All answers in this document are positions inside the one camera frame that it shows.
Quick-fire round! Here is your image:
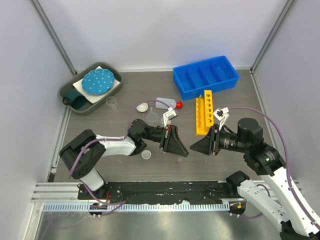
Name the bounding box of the dark green mug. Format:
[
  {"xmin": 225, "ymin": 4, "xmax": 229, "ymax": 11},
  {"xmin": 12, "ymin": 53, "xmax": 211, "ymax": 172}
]
[{"xmin": 62, "ymin": 88, "xmax": 87, "ymax": 110}]

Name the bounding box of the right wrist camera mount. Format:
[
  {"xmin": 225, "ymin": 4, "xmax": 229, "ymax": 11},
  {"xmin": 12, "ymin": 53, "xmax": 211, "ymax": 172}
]
[{"xmin": 213, "ymin": 107, "xmax": 230, "ymax": 130}]

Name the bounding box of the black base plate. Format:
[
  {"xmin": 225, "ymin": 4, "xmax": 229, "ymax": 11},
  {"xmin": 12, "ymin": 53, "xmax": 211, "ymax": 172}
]
[{"xmin": 93, "ymin": 181, "xmax": 243, "ymax": 205}]

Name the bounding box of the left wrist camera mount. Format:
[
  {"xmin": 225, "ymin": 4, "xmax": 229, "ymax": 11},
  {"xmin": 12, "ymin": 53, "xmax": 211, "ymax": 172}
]
[{"xmin": 162, "ymin": 107, "xmax": 179, "ymax": 127}]

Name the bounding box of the white squeeze bottle red cap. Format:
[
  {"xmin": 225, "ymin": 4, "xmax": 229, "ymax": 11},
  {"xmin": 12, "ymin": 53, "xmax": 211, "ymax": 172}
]
[{"xmin": 155, "ymin": 97, "xmax": 184, "ymax": 109}]

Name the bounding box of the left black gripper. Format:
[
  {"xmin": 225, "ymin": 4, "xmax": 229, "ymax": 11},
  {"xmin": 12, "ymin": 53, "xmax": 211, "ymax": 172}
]
[{"xmin": 142, "ymin": 124, "xmax": 188, "ymax": 156}]

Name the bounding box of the white slotted cable duct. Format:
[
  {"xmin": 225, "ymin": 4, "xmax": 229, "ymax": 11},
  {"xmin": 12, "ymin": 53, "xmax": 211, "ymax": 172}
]
[{"xmin": 42, "ymin": 201, "xmax": 230, "ymax": 213}]

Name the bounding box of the white square board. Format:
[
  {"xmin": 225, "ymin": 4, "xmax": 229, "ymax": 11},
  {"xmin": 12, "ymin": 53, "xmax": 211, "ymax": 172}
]
[{"xmin": 72, "ymin": 66, "xmax": 120, "ymax": 104}]

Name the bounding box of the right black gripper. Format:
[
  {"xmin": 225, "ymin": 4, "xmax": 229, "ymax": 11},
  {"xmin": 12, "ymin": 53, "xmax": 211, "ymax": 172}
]
[{"xmin": 190, "ymin": 123, "xmax": 249, "ymax": 155}]

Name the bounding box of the yellow test tube rack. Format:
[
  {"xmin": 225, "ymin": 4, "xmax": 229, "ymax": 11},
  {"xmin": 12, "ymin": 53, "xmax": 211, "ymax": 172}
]
[{"xmin": 195, "ymin": 90, "xmax": 214, "ymax": 136}]

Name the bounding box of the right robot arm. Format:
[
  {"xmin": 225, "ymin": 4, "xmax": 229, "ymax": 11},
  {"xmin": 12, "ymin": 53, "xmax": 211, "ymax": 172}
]
[{"xmin": 190, "ymin": 118, "xmax": 320, "ymax": 240}]

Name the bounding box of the aluminium frame post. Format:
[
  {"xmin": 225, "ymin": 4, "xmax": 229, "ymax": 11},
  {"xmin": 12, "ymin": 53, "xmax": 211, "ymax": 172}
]
[
  {"xmin": 29, "ymin": 0, "xmax": 77, "ymax": 76},
  {"xmin": 250, "ymin": 0, "xmax": 297, "ymax": 74}
]

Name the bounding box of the grey-green plastic tray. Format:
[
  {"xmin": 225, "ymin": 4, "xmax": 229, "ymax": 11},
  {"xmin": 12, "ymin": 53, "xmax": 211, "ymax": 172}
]
[{"xmin": 59, "ymin": 62, "xmax": 123, "ymax": 115}]

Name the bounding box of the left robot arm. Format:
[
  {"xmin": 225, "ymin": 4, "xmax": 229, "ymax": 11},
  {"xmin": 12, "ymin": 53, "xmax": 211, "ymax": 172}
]
[{"xmin": 59, "ymin": 119, "xmax": 189, "ymax": 200}]

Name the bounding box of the right aluminium frame post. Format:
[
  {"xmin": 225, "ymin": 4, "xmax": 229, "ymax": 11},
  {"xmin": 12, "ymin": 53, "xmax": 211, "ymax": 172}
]
[{"xmin": 250, "ymin": 0, "xmax": 297, "ymax": 74}]

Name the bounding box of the blue dotted plate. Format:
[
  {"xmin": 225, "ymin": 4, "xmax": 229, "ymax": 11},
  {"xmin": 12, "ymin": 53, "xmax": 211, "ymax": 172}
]
[{"xmin": 81, "ymin": 68, "xmax": 115, "ymax": 96}]

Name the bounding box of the left aluminium frame post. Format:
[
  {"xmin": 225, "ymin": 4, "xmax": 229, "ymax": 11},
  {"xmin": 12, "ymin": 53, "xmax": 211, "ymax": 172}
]
[{"xmin": 29, "ymin": 0, "xmax": 77, "ymax": 76}]

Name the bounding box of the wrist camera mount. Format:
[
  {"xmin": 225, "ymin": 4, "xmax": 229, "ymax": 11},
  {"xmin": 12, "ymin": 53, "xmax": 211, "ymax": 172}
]
[
  {"xmin": 162, "ymin": 107, "xmax": 179, "ymax": 127},
  {"xmin": 213, "ymin": 107, "xmax": 230, "ymax": 130}
]

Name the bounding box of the small translucent plastic cup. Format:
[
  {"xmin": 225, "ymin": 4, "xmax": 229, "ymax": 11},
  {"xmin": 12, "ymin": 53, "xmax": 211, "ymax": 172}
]
[{"xmin": 141, "ymin": 150, "xmax": 152, "ymax": 160}]

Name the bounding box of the blue divided plastic bin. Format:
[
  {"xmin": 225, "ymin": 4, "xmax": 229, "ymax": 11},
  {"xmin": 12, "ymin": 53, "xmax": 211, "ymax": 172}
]
[{"xmin": 173, "ymin": 55, "xmax": 240, "ymax": 101}]

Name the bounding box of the small white ceramic dish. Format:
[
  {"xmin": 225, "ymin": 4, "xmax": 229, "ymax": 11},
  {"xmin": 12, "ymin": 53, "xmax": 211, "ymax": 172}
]
[{"xmin": 136, "ymin": 102, "xmax": 149, "ymax": 113}]

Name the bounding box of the clear glass beaker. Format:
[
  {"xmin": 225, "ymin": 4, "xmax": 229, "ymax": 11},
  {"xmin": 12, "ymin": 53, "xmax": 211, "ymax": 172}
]
[{"xmin": 105, "ymin": 96, "xmax": 118, "ymax": 111}]

